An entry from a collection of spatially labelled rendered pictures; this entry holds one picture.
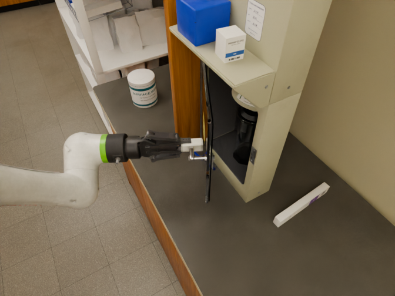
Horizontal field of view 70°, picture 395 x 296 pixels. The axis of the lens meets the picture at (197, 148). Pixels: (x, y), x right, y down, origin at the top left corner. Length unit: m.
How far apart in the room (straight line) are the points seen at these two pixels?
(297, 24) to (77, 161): 0.68
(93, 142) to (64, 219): 1.46
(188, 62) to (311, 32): 0.45
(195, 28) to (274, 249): 0.73
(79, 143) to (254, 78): 0.55
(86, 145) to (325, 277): 0.84
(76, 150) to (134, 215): 1.33
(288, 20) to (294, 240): 0.71
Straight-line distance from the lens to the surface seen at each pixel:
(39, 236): 2.33
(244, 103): 0.86
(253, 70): 0.67
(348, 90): 1.13
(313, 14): 0.67
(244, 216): 1.06
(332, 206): 1.18
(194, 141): 0.89
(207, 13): 0.73
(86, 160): 0.91
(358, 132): 1.17
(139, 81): 1.39
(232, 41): 0.67
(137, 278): 1.99
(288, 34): 0.64
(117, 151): 0.88
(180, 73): 1.01
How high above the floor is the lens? 1.87
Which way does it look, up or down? 48 degrees down
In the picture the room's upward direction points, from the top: straight up
